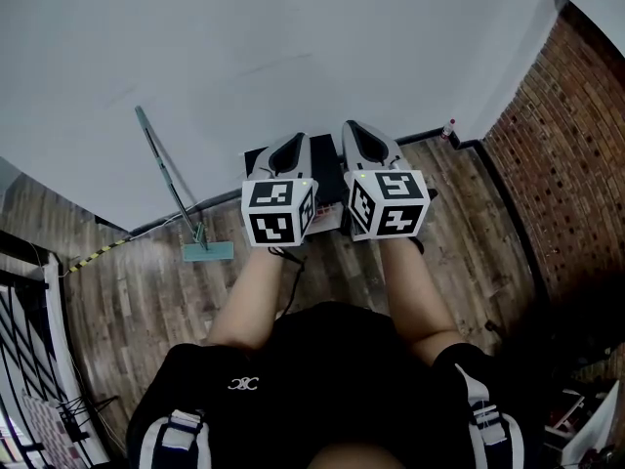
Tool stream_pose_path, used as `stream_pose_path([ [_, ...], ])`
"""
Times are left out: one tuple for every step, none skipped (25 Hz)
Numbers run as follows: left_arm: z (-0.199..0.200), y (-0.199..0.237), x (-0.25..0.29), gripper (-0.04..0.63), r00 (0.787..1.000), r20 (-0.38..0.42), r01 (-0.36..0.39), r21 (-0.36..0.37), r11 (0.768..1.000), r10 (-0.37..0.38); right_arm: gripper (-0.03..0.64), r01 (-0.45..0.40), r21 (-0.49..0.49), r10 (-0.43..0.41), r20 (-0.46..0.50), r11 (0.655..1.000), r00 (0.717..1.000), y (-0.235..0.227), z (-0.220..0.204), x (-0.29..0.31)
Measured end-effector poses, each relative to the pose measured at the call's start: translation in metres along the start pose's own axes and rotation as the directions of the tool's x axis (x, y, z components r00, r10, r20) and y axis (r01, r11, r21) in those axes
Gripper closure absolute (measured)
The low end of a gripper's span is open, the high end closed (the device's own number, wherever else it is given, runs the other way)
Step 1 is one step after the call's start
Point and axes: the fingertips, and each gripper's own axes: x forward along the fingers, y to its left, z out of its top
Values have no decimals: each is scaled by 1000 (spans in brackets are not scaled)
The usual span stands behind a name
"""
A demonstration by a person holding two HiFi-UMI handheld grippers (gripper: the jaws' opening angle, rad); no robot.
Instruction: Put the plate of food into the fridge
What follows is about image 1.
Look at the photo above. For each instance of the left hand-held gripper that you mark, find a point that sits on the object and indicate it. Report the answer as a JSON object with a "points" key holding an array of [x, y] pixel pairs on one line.
{"points": [[271, 213]]}

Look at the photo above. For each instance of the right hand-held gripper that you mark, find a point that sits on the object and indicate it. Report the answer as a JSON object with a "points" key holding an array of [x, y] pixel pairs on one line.
{"points": [[390, 203]]}

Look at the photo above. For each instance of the person's left forearm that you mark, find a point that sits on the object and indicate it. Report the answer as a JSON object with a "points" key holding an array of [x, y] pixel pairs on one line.
{"points": [[249, 306]]}

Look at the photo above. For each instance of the person's right forearm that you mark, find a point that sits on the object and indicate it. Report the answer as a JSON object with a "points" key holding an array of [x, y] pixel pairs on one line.
{"points": [[417, 296]]}

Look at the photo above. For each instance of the white box with red items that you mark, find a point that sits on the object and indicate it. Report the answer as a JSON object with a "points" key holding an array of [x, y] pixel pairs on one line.
{"points": [[326, 218]]}

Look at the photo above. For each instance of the black box on floor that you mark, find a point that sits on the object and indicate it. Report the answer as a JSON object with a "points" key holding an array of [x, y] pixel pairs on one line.
{"points": [[324, 164]]}

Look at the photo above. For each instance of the teal flat mop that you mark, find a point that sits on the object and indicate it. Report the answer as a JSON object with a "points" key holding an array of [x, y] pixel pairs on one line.
{"points": [[207, 251]]}

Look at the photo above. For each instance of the clear bottle with red cap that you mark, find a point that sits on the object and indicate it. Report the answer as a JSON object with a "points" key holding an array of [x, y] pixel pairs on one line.
{"points": [[447, 130]]}

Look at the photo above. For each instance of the person's black shirt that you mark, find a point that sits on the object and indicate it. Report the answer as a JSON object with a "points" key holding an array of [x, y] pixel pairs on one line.
{"points": [[317, 374]]}

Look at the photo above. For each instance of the black metal railing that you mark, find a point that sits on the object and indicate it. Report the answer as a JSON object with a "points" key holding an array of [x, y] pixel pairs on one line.
{"points": [[19, 320]]}

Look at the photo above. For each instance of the black tripod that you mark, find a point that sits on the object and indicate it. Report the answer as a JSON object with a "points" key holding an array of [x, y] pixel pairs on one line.
{"points": [[78, 415]]}

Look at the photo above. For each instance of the white table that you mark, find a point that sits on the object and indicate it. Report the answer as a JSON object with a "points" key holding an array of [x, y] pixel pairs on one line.
{"points": [[593, 423]]}

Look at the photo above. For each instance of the checkered board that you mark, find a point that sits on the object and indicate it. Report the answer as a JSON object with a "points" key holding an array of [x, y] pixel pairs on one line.
{"points": [[46, 433]]}

